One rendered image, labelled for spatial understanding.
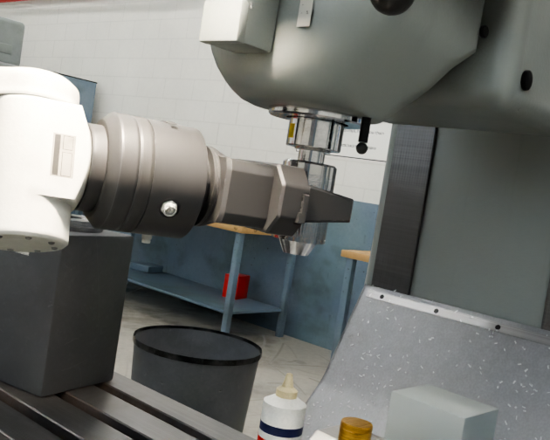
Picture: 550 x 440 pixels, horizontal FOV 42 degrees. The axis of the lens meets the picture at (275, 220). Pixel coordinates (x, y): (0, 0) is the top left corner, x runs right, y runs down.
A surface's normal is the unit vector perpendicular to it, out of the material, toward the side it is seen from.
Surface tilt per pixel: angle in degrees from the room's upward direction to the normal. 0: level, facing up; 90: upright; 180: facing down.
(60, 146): 71
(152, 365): 94
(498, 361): 63
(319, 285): 90
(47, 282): 90
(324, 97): 147
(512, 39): 90
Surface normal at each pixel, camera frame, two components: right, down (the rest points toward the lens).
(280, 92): -0.34, 0.84
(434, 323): -0.51, -0.50
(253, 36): 0.75, 0.15
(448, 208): -0.65, -0.06
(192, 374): 0.06, 0.13
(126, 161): 0.48, -0.07
